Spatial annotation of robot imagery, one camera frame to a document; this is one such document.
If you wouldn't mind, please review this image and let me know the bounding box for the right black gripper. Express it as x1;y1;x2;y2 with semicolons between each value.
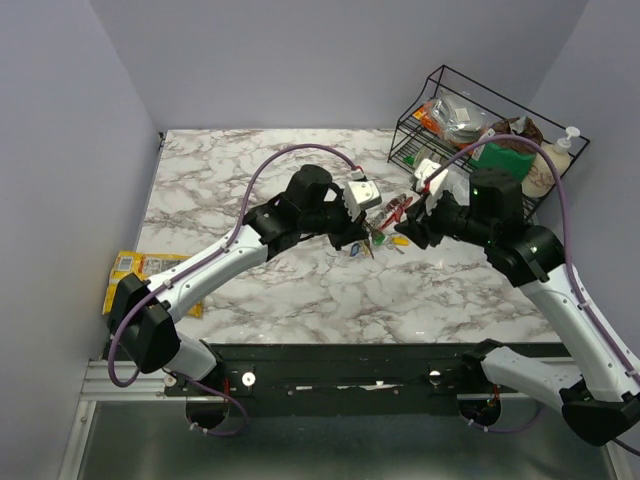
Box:
393;183;495;250

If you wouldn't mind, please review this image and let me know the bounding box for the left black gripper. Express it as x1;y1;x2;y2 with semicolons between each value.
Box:
300;191;370;252

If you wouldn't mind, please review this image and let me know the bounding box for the yellow tagged key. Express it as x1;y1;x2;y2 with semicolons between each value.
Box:
386;236;411;254

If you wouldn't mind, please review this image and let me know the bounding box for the keyring with keys red tag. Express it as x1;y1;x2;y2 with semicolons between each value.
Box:
349;194;413;258

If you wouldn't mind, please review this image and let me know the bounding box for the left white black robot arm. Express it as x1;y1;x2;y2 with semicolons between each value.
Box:
108;165;381;395

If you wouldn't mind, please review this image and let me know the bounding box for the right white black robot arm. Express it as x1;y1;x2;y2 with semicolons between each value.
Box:
395;164;639;446

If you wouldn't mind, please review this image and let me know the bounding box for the clear plastic packet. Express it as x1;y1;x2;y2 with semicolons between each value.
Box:
445;169;470;206

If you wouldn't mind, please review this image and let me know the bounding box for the green white snack packet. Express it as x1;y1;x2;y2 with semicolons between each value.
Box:
403;146;443;170

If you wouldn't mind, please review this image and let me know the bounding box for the silver foil bag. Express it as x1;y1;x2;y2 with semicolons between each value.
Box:
427;94;487;145

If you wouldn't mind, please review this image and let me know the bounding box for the orange snack bag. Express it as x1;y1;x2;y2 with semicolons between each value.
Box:
413;99;473;148

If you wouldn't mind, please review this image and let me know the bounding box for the green brown snack bag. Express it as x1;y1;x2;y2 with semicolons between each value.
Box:
470;116;543;182

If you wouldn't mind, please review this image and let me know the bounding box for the white pump soap bottle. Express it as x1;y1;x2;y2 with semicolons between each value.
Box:
522;126;581;199

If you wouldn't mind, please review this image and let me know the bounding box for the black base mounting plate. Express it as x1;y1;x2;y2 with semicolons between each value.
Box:
102;342;561;416

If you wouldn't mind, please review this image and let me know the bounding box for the yellow snack bag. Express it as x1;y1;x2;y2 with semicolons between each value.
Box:
102;249;206;320

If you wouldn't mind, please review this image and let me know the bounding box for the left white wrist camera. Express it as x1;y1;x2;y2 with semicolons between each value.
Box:
343;181;382;222

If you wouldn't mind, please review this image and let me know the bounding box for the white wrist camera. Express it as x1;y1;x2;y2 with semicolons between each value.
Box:
411;158;449;199
343;181;382;222

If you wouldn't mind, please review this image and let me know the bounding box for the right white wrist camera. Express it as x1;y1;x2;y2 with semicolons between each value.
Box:
411;158;449;199

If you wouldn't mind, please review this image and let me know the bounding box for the black wire rack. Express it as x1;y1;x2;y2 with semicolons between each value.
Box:
388;65;590;221

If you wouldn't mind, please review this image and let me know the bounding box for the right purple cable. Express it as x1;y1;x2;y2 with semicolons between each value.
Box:
424;133;640;386

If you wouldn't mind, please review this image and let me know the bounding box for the aluminium frame rail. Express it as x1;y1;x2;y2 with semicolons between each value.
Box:
57;362;169;480

